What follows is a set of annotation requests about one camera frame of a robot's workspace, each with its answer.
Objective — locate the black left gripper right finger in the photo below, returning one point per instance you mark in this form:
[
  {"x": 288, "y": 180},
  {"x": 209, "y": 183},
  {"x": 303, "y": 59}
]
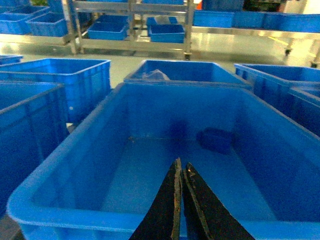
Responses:
[{"x": 205, "y": 215}]

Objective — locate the stainless steel cart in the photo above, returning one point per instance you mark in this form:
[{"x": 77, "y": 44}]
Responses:
[{"x": 136, "y": 10}]

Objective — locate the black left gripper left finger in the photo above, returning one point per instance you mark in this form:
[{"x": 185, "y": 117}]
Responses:
[{"x": 162, "y": 221}]

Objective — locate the blue bin far left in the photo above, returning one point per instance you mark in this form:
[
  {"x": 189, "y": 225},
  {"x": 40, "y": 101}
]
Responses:
[{"x": 33, "y": 117}]

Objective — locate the large blue bin front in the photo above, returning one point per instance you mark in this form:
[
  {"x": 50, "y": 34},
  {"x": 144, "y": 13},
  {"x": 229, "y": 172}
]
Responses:
[{"x": 99, "y": 183}]

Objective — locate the blue bin right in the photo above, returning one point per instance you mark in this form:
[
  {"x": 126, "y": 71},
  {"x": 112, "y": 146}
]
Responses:
[{"x": 293, "y": 90}]

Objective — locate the blue bin behind with bag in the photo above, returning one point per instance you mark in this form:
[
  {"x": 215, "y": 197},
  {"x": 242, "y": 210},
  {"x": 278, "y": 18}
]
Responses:
[{"x": 193, "y": 73}]

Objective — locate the blue bin upper left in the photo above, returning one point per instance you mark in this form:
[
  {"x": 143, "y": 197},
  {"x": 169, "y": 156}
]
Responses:
[{"x": 86, "y": 81}]

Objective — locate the dark blue part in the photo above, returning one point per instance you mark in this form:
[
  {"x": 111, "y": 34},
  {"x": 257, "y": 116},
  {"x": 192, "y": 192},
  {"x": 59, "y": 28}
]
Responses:
[{"x": 215, "y": 140}]

